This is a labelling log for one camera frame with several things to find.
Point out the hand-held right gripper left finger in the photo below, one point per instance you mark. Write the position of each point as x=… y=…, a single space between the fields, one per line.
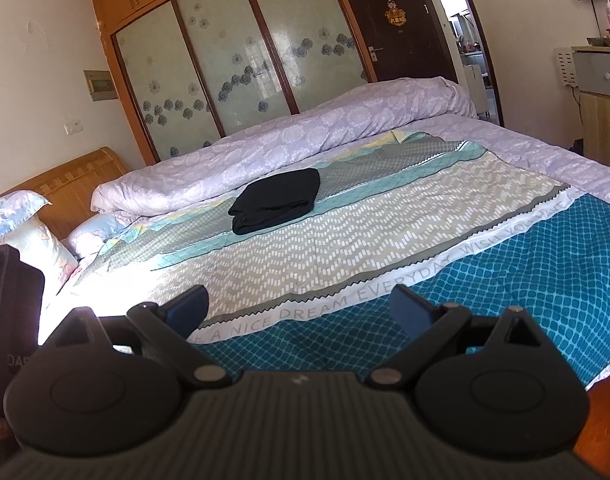
x=187 y=307

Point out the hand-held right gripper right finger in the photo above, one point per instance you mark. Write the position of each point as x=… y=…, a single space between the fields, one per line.
x=410 y=310

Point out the black pants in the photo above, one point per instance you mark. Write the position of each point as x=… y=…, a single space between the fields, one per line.
x=275 y=200

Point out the floral pillow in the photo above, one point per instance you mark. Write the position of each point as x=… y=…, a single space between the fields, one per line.
x=95 y=235
x=52 y=255
x=12 y=217

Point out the bed with patterned quilt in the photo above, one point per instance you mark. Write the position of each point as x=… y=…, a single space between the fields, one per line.
x=335 y=240

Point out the wooden headboard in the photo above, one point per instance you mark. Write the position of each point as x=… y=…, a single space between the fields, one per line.
x=80 y=180

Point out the lavender duvet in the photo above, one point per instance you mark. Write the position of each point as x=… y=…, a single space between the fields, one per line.
x=285 y=145

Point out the lavender bed sheet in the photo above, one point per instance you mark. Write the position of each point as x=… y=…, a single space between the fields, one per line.
x=535 y=150

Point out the wooden footboard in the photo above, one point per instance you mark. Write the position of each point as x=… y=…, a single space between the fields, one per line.
x=605 y=410

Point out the wooden wardrobe with floral panels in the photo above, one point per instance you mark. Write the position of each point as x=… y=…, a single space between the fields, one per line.
x=210 y=50

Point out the dark brown door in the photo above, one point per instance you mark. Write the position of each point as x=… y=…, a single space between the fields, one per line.
x=410 y=45

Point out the wooden cabinet with grey drawer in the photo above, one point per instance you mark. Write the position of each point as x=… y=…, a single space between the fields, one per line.
x=602 y=110

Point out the gold door ornament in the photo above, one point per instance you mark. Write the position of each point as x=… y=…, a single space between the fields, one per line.
x=395 y=12

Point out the white wall socket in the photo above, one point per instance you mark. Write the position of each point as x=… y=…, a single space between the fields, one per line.
x=74 y=127

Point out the wall switch panel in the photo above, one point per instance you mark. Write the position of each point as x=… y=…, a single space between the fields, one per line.
x=101 y=85

